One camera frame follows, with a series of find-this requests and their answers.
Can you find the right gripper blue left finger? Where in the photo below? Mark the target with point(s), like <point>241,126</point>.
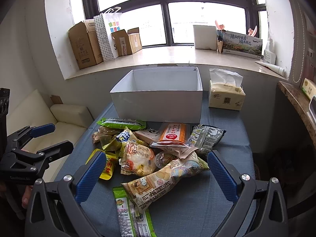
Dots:
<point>76,189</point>

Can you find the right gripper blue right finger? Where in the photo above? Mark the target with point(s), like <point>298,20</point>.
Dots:
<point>237,188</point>

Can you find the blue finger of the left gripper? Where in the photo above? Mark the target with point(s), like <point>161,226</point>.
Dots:
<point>45,156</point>
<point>27,133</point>

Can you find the yellow snack packet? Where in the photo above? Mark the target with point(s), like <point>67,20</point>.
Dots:
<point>111,161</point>

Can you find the grey-green snack bag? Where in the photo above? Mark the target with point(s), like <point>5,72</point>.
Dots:
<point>205,137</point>

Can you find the brown snack packets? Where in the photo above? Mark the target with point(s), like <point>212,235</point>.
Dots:
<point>104,132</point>

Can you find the clear bag round pastries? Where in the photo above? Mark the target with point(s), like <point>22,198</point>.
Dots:
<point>137,159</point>

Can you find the beige biscuit snack bag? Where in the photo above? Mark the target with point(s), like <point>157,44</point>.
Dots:
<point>146,190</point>

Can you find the green noodle snack packet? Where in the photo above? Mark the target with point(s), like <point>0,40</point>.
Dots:
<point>131,221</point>

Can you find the small jelly cup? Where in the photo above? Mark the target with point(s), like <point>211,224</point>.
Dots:
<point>163,158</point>

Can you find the orange label clear packet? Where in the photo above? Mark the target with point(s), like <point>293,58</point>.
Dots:
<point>174,134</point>

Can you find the long green snack packet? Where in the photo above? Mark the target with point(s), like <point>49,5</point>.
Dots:
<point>121,123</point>

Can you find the pink-white long snack packet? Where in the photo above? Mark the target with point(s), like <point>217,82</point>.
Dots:
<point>151,135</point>

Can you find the yellow-blue crinkled snack bag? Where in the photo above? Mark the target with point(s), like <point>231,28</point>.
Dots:
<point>117,144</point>

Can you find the person's left hand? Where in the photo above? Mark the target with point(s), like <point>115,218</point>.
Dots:
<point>26,196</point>

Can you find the tissue pack with white tissue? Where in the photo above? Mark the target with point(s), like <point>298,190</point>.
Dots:
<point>225,90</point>

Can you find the white open storage box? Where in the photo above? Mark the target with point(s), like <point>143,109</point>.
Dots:
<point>160,94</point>

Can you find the brown marble side shelf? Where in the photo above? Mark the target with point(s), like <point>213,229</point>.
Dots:
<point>301,104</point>

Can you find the large brown cardboard box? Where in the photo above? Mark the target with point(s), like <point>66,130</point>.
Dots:
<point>85,45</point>

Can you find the white digital clock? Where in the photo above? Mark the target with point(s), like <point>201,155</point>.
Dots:
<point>312,108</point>

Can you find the white tube on sill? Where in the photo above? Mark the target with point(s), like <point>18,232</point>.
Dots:
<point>278,70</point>

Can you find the yellow tissue box on shelf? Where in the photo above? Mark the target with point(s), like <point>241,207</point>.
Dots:
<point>309,88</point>

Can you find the white pump bottle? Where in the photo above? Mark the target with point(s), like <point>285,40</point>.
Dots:
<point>268,55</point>

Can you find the printed landscape gift box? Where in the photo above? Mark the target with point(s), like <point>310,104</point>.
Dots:
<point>242,45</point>

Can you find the small open cardboard box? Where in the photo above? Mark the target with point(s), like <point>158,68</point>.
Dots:
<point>127,42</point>

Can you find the white dotted paper bag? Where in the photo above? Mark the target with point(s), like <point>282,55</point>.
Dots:
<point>105,25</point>

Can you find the white foam box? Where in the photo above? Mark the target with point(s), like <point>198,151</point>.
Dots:
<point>205,37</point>

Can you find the black window frame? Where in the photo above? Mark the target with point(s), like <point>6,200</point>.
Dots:
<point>170,22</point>

